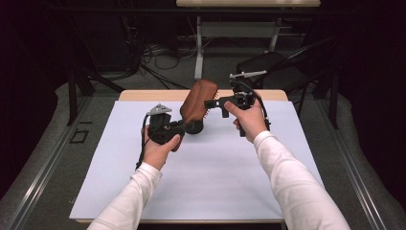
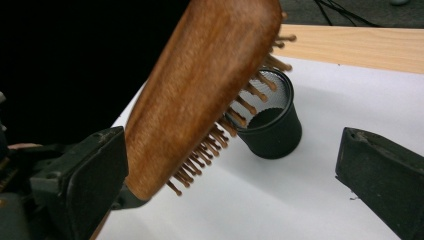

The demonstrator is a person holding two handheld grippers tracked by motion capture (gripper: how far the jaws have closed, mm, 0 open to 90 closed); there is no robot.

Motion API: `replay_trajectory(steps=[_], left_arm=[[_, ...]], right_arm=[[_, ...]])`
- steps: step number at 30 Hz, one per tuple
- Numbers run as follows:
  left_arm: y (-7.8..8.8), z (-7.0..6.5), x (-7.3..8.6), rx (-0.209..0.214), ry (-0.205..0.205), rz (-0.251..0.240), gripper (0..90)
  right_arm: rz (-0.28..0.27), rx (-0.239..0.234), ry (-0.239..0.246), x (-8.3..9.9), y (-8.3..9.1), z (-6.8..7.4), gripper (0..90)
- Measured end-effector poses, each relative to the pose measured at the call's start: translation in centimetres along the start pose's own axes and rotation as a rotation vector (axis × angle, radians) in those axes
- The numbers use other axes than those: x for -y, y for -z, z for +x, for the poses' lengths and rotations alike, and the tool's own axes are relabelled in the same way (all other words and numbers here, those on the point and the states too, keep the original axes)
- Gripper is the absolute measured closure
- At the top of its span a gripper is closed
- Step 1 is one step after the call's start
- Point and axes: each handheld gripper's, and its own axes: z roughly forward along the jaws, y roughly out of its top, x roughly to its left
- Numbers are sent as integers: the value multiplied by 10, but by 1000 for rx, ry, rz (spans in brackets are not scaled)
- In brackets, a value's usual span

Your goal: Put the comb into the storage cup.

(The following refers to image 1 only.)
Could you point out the black mesh pen holder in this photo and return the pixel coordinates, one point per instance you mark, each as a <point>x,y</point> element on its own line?
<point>198,127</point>

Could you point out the person's left hand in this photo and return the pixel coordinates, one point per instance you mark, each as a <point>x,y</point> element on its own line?
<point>156,153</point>

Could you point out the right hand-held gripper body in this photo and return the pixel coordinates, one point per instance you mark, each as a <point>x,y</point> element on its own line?
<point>244,99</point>

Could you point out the black metal stand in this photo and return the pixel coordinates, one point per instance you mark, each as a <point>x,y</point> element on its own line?
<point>72,99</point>

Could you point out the brown wooden hairbrush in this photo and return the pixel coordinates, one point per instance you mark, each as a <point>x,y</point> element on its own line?
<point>198,99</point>

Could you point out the white-framed desk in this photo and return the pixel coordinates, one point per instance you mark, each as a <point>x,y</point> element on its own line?
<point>237,29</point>

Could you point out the metal floor rail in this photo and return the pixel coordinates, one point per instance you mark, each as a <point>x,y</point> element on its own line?
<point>44,169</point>
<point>354,172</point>

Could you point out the white table mat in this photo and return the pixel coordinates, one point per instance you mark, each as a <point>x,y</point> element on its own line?
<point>217,166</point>

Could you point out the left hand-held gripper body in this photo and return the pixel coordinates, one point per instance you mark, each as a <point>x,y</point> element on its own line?
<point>161,129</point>

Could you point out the light wooden table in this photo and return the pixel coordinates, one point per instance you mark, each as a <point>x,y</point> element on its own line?
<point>143,95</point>

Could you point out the person's right hand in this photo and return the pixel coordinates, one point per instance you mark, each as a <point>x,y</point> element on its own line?
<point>252,123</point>

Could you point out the black folding chair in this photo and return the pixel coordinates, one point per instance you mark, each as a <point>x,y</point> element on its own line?
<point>284,72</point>

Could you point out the dark curtain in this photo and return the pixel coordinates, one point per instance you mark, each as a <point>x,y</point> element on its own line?
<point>22,96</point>
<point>379,96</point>

